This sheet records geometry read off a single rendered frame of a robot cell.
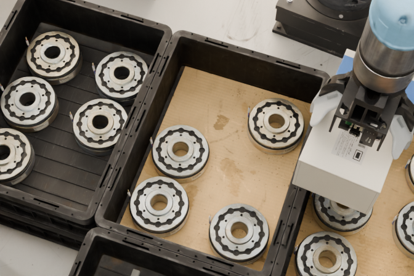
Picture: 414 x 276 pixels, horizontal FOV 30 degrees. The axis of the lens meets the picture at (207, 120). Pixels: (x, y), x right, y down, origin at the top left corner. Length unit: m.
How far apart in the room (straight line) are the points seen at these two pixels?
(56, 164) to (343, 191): 0.56
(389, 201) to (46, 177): 0.61
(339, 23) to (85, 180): 0.61
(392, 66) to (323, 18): 0.73
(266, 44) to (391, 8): 0.88
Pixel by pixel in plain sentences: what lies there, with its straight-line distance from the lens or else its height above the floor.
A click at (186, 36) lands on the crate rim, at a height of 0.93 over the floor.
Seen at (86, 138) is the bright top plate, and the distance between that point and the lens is 1.41.
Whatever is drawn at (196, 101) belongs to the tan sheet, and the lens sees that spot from 1.46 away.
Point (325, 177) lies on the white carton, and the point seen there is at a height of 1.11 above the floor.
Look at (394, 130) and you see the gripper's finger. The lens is 1.08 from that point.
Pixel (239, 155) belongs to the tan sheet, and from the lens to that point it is 1.41.
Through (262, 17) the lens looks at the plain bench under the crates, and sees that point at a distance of 1.72.
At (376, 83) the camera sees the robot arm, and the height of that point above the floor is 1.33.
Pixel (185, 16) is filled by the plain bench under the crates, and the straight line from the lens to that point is 1.72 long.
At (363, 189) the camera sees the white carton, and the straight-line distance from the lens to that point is 1.09.
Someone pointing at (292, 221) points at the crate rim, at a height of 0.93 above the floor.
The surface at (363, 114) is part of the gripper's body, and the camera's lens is 0.97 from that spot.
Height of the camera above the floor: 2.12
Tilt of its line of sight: 64 degrees down
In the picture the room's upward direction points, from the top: straight up
